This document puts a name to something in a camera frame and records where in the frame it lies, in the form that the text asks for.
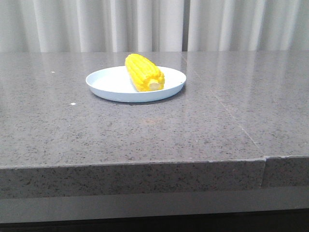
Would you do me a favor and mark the yellow corn cob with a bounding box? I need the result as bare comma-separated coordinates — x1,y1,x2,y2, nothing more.
125,54,165,92

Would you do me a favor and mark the light blue round plate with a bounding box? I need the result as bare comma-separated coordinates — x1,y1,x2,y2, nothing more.
85,66,186,103

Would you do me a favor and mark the white pleated curtain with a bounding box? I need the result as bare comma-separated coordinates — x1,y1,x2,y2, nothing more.
0,0,309,52

